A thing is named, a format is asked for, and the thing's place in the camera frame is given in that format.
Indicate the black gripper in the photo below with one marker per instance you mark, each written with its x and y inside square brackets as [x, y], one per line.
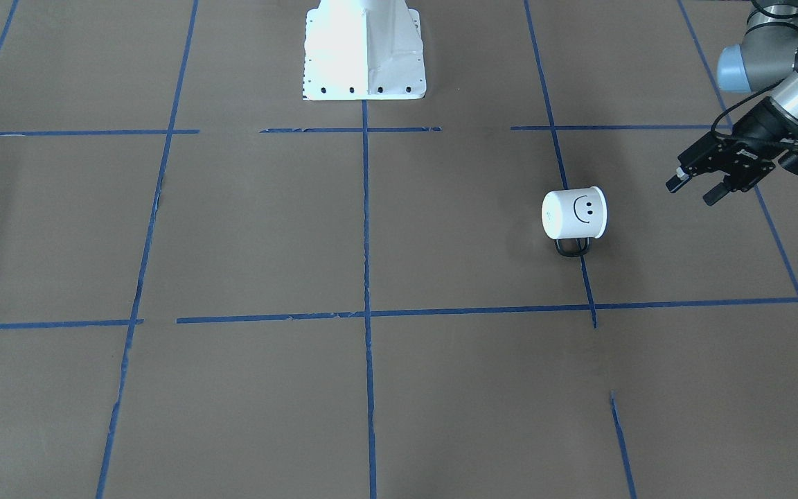
[759, 127]

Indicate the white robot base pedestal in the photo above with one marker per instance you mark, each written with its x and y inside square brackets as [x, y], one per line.
[363, 50]

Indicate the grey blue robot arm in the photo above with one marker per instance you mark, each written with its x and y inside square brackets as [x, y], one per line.
[763, 66]

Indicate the white smiley mug black handle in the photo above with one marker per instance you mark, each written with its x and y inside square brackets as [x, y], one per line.
[573, 217]

